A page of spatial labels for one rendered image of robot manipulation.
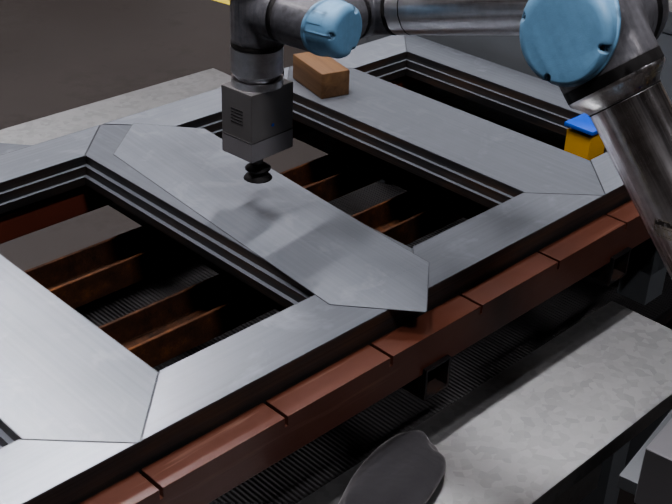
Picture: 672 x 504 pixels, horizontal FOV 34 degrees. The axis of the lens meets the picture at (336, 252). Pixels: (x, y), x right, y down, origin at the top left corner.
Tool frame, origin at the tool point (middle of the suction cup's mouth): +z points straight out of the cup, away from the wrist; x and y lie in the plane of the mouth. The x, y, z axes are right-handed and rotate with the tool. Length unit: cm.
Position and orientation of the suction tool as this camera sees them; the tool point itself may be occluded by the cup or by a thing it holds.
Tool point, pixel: (257, 177)
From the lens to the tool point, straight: 164.1
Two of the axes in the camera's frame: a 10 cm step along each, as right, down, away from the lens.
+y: -6.7, 3.5, -6.5
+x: 7.4, 3.6, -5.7
